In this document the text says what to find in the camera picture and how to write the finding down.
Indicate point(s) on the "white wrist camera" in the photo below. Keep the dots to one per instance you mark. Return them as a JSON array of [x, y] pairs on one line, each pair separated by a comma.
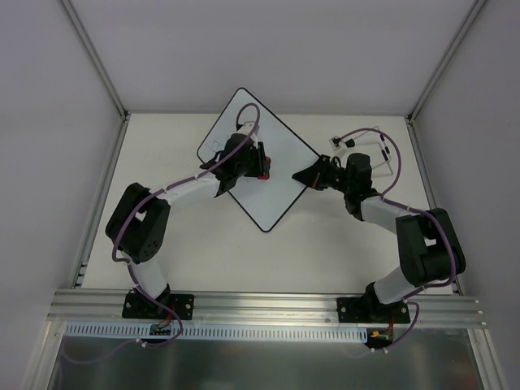
[[336, 143], [249, 129]]

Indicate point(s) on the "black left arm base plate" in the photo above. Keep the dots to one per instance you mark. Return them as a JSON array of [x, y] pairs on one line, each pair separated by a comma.
[[185, 306]]

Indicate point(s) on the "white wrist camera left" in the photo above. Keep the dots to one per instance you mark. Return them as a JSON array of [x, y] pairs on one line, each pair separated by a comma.
[[249, 129]]

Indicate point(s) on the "red whiteboard eraser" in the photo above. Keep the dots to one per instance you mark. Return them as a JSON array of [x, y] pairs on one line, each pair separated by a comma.
[[264, 168]]

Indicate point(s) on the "white wire whiteboard stand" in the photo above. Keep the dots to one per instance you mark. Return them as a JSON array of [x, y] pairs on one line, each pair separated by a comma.
[[375, 146]]

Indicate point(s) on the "aluminium side rail right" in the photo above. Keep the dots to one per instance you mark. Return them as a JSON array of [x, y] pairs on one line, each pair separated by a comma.
[[421, 161]]

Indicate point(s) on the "aluminium corner post right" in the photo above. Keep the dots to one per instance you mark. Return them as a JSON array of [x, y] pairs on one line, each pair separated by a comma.
[[455, 43]]

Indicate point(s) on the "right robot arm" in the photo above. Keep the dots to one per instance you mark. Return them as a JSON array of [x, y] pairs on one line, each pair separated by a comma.
[[429, 252]]

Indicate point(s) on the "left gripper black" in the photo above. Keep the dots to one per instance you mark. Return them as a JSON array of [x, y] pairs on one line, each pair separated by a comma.
[[260, 159]]

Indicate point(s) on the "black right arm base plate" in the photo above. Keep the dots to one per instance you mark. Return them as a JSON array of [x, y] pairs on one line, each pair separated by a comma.
[[353, 310]]

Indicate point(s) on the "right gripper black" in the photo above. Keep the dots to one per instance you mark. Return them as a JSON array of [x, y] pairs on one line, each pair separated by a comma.
[[322, 174]]

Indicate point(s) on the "aluminium corner post left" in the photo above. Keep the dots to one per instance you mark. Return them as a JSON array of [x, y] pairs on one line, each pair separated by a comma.
[[93, 56]]

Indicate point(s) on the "aluminium side rail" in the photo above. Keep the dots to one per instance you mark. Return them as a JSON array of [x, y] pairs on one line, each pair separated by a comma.
[[421, 161], [95, 216]]

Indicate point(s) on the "white whiteboard black frame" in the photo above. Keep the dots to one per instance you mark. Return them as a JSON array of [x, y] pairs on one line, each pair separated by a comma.
[[264, 201]]

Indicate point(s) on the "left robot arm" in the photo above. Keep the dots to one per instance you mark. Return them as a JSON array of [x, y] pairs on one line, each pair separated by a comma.
[[138, 225]]

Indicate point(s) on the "white slotted cable duct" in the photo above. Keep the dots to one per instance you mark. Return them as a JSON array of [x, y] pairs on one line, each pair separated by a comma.
[[149, 331]]

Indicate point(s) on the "aluminium corner post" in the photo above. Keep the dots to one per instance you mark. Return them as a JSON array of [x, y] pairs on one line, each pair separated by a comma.
[[93, 56], [455, 43]]

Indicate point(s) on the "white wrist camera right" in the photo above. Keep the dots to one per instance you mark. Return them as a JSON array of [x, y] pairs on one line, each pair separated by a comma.
[[336, 143]]

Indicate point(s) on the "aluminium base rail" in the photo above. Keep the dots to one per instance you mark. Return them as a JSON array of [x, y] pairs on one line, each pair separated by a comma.
[[257, 308]]

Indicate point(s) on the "aluminium side rail left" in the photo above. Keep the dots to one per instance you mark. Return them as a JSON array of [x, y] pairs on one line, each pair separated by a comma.
[[95, 216]]

